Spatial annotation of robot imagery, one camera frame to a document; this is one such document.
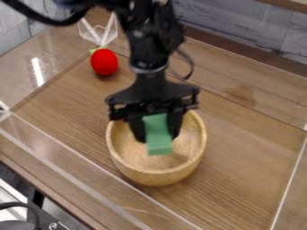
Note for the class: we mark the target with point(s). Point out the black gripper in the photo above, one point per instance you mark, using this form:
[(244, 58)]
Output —
[(152, 95)]

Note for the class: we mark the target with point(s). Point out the green rectangular block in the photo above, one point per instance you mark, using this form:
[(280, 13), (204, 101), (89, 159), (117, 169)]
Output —
[(158, 136)]

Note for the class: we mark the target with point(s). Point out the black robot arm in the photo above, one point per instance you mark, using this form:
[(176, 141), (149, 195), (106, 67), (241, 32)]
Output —
[(154, 34)]

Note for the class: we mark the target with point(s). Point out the brown wooden bowl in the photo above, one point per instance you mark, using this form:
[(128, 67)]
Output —
[(158, 170)]

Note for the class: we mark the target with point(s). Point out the red plush strawberry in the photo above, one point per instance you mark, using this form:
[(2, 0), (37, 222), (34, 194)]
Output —
[(104, 61)]

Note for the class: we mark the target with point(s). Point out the clear acrylic corner bracket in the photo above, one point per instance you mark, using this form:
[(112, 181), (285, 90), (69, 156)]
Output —
[(101, 35)]

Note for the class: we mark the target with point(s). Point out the black table leg frame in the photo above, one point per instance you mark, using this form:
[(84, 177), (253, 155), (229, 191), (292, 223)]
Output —
[(49, 221)]

